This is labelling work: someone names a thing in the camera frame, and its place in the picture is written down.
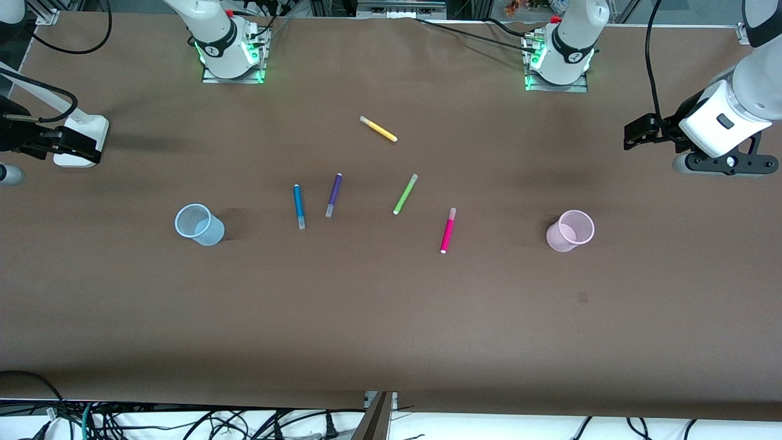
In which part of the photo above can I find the green marker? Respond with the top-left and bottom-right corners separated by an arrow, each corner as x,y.
393,174 -> 419,215

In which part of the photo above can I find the silver aluminium rail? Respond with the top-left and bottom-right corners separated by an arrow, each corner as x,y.
356,0 -> 447,19

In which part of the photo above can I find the translucent blue plastic cup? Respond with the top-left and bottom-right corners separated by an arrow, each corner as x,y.
175,203 -> 225,247

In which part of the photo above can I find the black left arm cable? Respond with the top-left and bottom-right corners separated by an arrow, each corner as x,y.
645,0 -> 667,126

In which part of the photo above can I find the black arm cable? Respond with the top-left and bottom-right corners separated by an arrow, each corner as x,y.
0,0 -> 114,123
645,0 -> 667,126

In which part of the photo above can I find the white desk lamp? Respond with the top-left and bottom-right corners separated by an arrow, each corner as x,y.
0,61 -> 109,167

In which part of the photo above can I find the translucent pink plastic cup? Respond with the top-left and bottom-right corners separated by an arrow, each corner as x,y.
546,210 -> 595,252

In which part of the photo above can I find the yellow marker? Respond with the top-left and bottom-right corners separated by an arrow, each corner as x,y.
360,115 -> 398,143

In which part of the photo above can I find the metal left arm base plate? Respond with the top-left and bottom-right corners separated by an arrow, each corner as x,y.
524,34 -> 589,94

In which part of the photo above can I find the thin black table cable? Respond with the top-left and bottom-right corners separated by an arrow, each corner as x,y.
483,16 -> 533,37
415,17 -> 539,50

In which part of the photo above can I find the dark table support beam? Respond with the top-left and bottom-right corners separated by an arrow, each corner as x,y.
351,391 -> 395,440

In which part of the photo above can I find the pink marker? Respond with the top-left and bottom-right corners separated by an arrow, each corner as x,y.
440,207 -> 458,254

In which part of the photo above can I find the brown paper table cover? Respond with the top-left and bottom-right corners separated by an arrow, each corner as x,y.
0,12 -> 782,422

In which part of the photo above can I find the black left camera bracket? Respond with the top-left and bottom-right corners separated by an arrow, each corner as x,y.
684,131 -> 780,178

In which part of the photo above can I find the purple marker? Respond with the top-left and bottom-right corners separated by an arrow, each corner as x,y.
325,173 -> 343,218

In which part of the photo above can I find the thick black floor cable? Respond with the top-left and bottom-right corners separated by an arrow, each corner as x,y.
0,369 -> 65,422

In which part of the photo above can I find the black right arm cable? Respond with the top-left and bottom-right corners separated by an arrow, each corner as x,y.
0,0 -> 114,123

